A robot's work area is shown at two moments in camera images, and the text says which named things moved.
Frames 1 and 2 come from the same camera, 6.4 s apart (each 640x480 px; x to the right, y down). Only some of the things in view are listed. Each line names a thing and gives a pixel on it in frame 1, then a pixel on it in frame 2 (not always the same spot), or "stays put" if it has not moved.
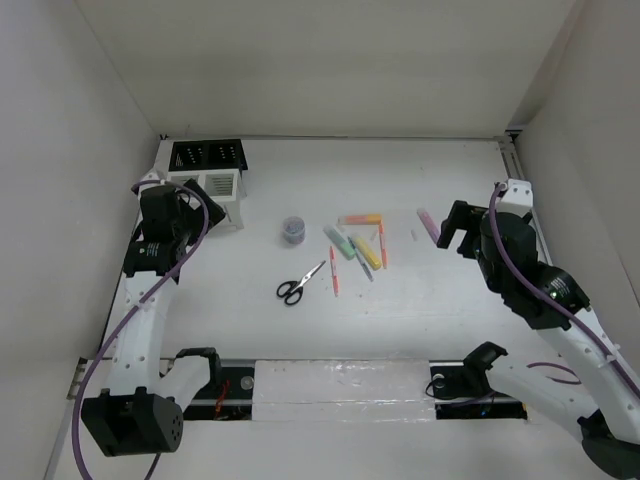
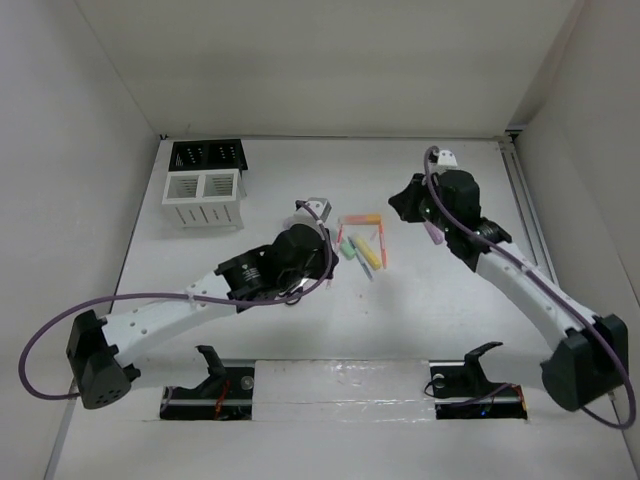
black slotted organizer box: [208, 155] stays put
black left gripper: [215, 213] -> [324, 252]
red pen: [334, 277] -> [337, 241]
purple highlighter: [429, 224] stays put
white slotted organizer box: [225, 187] stays put
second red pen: [383, 247] stays put
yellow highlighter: [368, 254] stays put
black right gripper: [460, 212] -> [405, 202]
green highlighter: [340, 244] stays put
